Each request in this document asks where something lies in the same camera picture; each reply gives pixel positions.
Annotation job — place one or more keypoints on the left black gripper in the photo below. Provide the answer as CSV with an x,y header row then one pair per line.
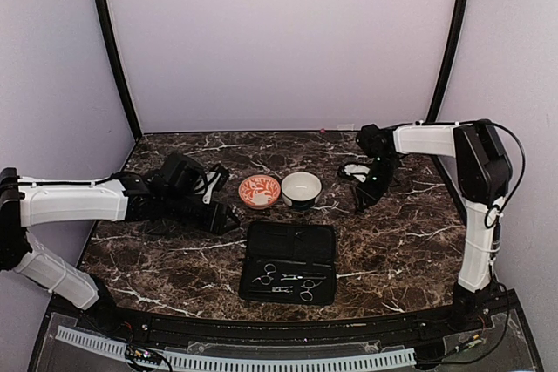
x,y
214,223

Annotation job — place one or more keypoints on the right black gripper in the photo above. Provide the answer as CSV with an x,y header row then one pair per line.
x,y
372,196

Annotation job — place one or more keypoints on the black zippered tool case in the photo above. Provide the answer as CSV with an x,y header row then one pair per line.
x,y
312,257

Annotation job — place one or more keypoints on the silver thinning scissors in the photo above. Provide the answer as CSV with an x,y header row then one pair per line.
x,y
306,290

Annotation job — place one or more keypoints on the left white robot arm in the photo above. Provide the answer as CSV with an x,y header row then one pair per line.
x,y
28,202

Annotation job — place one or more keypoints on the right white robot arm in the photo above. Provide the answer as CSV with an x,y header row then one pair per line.
x,y
484,172

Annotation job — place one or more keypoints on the orange patterned bowl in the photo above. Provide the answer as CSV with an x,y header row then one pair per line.
x,y
259,191

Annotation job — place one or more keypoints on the white and blue bowl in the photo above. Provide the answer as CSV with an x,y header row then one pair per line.
x,y
301,190

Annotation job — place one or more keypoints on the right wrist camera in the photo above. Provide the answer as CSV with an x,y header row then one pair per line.
x,y
375,141

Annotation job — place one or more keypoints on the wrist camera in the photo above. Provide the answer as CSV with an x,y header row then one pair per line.
x,y
178,169
375,141

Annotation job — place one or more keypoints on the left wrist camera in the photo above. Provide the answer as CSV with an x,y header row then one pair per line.
x,y
178,169

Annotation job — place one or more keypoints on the black front rail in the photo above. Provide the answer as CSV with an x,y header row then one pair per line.
x,y
177,330

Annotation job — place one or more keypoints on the white slotted cable duct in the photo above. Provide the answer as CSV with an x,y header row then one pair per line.
x,y
178,361

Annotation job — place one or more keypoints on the right black frame post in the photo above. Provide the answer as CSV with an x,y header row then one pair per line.
x,y
458,15

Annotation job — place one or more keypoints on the black frame post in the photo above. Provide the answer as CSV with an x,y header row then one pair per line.
x,y
112,52
458,15

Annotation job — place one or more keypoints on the left black frame post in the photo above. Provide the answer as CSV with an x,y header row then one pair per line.
x,y
112,52

